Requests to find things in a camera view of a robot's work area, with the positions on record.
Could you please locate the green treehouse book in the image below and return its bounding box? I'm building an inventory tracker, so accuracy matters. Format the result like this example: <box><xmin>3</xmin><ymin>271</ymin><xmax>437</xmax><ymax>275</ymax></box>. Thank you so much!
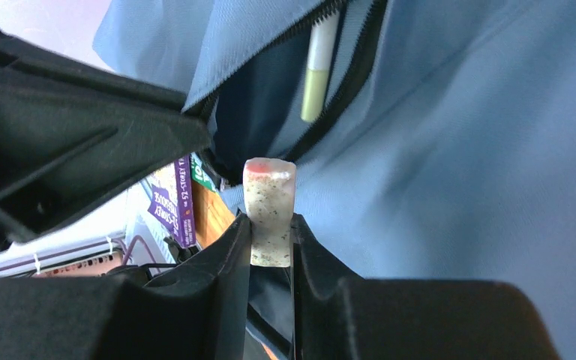
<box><xmin>190</xmin><ymin>153</ymin><xmax>218</xmax><ymax>193</ymax></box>

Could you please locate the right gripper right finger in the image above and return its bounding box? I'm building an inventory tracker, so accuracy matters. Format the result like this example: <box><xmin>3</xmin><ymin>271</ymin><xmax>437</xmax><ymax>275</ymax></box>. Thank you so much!
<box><xmin>290</xmin><ymin>214</ymin><xmax>559</xmax><ymax>359</ymax></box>

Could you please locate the purple treehouse book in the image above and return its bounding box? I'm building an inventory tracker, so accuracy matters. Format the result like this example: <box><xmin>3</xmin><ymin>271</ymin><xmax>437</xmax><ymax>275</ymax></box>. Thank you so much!
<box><xmin>140</xmin><ymin>155</ymin><xmax>197</xmax><ymax>248</ymax></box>

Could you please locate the white yellow highlighter pen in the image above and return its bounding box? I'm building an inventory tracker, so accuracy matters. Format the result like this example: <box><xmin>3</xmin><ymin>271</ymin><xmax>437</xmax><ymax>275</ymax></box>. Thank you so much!
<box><xmin>301</xmin><ymin>11</ymin><xmax>341</xmax><ymax>123</ymax></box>

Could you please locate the blue grey backpack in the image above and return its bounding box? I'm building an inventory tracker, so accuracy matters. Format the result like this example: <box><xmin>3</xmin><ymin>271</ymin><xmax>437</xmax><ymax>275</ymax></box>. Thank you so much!
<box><xmin>93</xmin><ymin>1</ymin><xmax>576</xmax><ymax>359</ymax></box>

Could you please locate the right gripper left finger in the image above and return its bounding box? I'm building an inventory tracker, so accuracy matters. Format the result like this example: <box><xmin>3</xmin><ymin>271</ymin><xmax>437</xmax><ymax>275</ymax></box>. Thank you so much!
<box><xmin>0</xmin><ymin>214</ymin><xmax>251</xmax><ymax>359</ymax></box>

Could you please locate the speckled grey eraser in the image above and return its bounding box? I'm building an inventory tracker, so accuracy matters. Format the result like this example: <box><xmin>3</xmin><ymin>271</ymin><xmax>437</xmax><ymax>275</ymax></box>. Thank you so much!
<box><xmin>243</xmin><ymin>157</ymin><xmax>296</xmax><ymax>268</ymax></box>

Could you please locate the aluminium frame rail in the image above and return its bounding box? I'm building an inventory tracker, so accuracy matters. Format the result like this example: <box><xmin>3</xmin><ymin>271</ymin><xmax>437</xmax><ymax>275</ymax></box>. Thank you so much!
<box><xmin>0</xmin><ymin>230</ymin><xmax>125</xmax><ymax>278</ymax></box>

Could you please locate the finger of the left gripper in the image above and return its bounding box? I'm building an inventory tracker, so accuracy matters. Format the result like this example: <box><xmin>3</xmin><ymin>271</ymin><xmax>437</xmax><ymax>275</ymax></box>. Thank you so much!
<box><xmin>0</xmin><ymin>31</ymin><xmax>210</xmax><ymax>242</ymax></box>

